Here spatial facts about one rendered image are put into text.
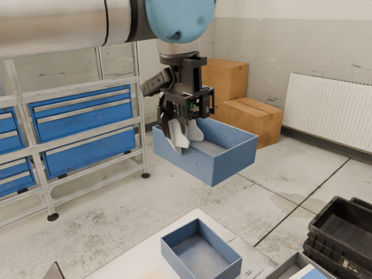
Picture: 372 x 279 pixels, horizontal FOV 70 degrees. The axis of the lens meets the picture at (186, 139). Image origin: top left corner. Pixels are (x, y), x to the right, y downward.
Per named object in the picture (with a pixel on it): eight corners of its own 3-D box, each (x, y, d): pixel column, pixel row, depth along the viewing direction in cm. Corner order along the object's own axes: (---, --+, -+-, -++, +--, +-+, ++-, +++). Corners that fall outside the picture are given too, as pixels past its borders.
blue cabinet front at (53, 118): (48, 179, 187) (27, 103, 162) (135, 147, 230) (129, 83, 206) (49, 180, 185) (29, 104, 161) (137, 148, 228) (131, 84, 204)
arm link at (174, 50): (145, 28, 45) (182, 22, 49) (149, 56, 47) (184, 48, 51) (173, 30, 39) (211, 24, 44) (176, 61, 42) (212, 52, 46)
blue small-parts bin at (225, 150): (153, 152, 66) (151, 126, 63) (195, 135, 75) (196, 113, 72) (212, 187, 53) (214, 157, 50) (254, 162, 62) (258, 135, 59)
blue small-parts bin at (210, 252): (160, 253, 83) (159, 237, 80) (197, 232, 91) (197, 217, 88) (201, 304, 69) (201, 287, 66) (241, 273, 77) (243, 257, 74)
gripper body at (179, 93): (186, 130, 47) (181, 61, 41) (157, 117, 52) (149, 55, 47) (216, 117, 51) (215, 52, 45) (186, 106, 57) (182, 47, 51)
